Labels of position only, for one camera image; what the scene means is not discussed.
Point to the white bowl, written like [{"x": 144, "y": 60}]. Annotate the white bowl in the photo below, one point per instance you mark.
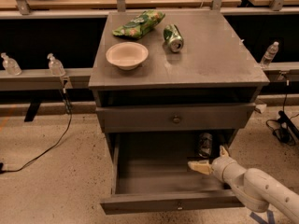
[{"x": 127, "y": 55}]

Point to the grey metal rail shelf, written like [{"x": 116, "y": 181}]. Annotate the grey metal rail shelf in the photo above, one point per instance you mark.
[{"x": 43, "y": 79}]

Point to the open grey bottom drawer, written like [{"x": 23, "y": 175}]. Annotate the open grey bottom drawer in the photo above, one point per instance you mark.
[{"x": 151, "y": 174}]

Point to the clear soap bottle near cabinet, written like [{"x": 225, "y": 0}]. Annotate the clear soap bottle near cabinet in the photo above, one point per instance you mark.
[{"x": 55, "y": 66}]

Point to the clear soap bottle far left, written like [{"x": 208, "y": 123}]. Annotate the clear soap bottle far left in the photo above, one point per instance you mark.
[{"x": 10, "y": 65}]

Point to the green chip bag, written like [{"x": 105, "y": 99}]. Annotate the green chip bag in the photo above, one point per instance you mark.
[{"x": 140, "y": 25}]

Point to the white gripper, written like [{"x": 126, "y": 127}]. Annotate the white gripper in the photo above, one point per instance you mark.
[{"x": 223, "y": 167}]

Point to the grey drawer cabinet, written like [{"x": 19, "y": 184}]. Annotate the grey drawer cabinet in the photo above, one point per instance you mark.
[{"x": 213, "y": 67}]

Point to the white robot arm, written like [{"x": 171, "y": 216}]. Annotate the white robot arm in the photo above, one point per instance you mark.
[{"x": 253, "y": 187}]

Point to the closed grey middle drawer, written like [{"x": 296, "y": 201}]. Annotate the closed grey middle drawer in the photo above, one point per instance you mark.
[{"x": 155, "y": 118}]

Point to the clear water bottle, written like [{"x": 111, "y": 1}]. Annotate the clear water bottle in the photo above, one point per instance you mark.
[{"x": 270, "y": 54}]

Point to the green soda can on counter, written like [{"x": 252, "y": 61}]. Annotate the green soda can on counter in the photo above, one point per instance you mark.
[{"x": 173, "y": 38}]

